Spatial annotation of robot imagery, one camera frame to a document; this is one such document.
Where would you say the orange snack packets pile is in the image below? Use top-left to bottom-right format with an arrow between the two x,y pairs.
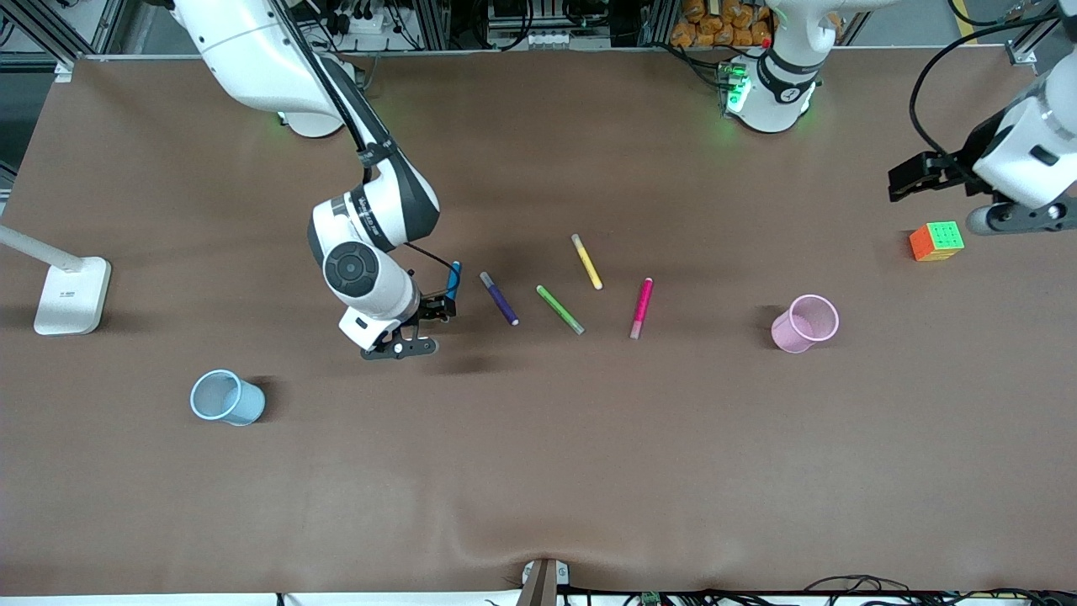
671,0 -> 775,48

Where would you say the aluminium frame profile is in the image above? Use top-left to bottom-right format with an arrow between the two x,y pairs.
1005,13 -> 1063,65
0,0 -> 98,83

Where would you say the green marker pen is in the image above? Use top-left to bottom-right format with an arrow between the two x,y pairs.
536,284 -> 586,336

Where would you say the purple marker pen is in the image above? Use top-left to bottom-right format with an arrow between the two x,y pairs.
479,271 -> 520,327

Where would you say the colourful puzzle cube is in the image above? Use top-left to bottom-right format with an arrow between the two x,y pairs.
909,221 -> 966,263

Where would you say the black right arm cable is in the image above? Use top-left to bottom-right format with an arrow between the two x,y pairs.
265,0 -> 459,272

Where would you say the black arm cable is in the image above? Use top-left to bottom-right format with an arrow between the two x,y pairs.
265,0 -> 459,272
909,13 -> 1063,162

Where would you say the brown table cover sheet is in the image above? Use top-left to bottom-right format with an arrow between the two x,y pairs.
0,46 -> 1077,597

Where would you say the yellow marker pen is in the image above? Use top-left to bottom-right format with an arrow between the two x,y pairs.
570,233 -> 604,291

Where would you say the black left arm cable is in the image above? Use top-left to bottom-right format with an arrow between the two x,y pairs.
909,13 -> 1063,162

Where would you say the pink marker pen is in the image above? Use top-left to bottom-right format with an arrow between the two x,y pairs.
629,277 -> 655,341

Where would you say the light blue plastic cup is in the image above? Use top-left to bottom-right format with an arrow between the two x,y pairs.
189,369 -> 267,427

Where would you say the white power strip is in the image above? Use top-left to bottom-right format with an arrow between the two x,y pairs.
337,0 -> 422,53

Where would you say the black cable bundle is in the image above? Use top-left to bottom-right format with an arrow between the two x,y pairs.
808,575 -> 1077,606

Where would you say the pink plastic cup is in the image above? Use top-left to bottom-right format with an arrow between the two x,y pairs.
771,294 -> 841,354

